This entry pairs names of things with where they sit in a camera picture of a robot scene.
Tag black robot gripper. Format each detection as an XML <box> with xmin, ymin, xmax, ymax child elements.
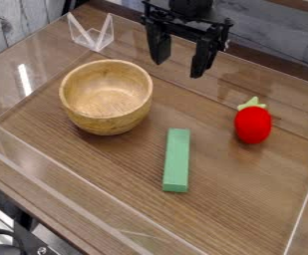
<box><xmin>144</xmin><ymin>0</ymin><xmax>234</xmax><ymax>79</ymax></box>

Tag red plush strawberry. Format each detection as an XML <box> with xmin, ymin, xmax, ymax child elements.
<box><xmin>234</xmin><ymin>97</ymin><xmax>272</xmax><ymax>144</ymax></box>

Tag light wooden bowl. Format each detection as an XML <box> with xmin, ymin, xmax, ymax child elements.
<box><xmin>60</xmin><ymin>59</ymin><xmax>155</xmax><ymax>135</ymax></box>

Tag clear acrylic tray walls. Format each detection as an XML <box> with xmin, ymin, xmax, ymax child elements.
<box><xmin>0</xmin><ymin>18</ymin><xmax>308</xmax><ymax>255</ymax></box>

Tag green rectangular block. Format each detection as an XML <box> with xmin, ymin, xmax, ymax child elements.
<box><xmin>163</xmin><ymin>128</ymin><xmax>191</xmax><ymax>192</ymax></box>

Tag clear acrylic corner bracket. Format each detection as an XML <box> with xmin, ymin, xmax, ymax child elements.
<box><xmin>68</xmin><ymin>13</ymin><xmax>115</xmax><ymax>52</ymax></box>

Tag black table frame bracket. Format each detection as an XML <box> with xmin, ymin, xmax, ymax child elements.
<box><xmin>0</xmin><ymin>212</ymin><xmax>61</xmax><ymax>255</ymax></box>

